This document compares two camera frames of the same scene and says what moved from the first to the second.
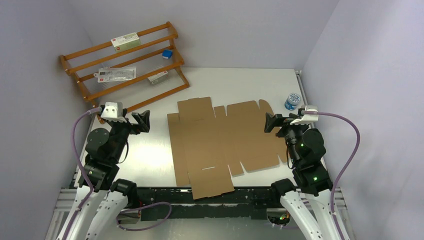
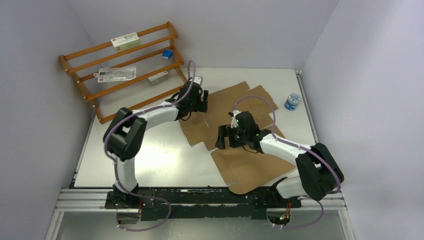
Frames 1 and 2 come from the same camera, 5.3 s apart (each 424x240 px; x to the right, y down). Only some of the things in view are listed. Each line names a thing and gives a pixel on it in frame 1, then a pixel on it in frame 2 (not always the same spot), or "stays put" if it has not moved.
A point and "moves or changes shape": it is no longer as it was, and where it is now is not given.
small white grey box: (158, 77) stays put
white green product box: (125, 41) stays put
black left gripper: (142, 119) -> (202, 106)
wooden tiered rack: (128, 71) stays put
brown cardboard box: (209, 147) moves or changes shape
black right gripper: (277, 120) -> (224, 131)
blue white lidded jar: (292, 101) stays put
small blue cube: (167, 54) stays put
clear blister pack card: (115, 74) stays put
